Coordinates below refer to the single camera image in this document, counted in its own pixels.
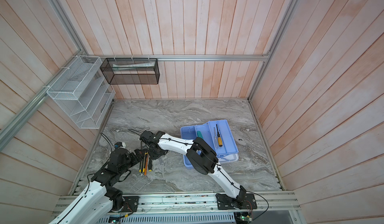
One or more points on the yellow black stubby screwdriver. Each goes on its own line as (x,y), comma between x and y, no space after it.
(149,165)

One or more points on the white blue plastic toolbox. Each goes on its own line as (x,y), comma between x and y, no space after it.
(228,152)

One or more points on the aluminium front rail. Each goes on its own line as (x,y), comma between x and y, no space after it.
(170,203)

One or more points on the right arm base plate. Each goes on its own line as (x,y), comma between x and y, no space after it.
(225,202)

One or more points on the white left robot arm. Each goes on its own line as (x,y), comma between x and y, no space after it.
(99,196)

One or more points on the clear handled screwdriver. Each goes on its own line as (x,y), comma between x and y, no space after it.
(215,138)

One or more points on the teal utility knife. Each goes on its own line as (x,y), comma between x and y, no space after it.
(199,134)

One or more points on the black mesh wall basket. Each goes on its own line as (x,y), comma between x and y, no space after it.
(131,71)

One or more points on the white wire mesh shelf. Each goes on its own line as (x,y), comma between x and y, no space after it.
(81,94)

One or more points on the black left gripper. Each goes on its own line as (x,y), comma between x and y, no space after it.
(134,160)

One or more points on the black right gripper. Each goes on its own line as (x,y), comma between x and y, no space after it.
(152,155)

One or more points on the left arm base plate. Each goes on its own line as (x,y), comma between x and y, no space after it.
(127,204)

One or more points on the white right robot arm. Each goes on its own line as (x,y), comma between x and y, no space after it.
(204,160)

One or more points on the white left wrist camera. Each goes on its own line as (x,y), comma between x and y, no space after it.
(120,145)

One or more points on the orange handled screwdriver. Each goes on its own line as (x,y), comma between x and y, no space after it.
(145,164)

